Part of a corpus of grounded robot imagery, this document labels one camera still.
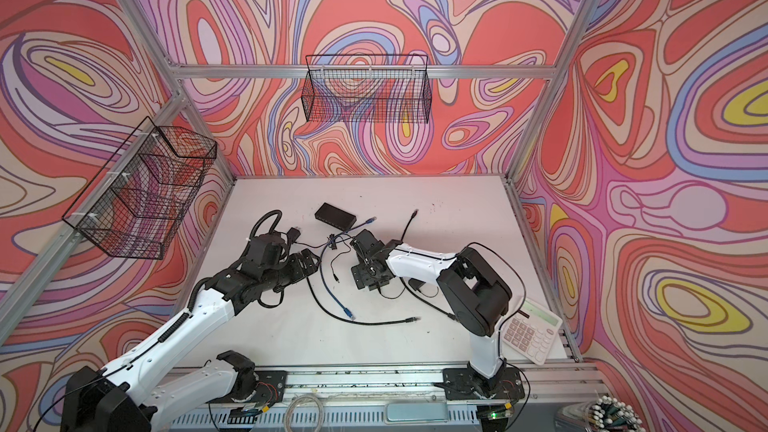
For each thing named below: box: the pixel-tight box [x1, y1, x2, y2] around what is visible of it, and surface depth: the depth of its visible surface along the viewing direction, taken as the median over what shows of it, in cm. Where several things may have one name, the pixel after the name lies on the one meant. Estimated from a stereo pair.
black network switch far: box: [314, 202, 357, 231], surface depth 107 cm
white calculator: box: [501, 297, 563, 366], surface depth 81 cm
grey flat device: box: [384, 402, 449, 425], surface depth 70 cm
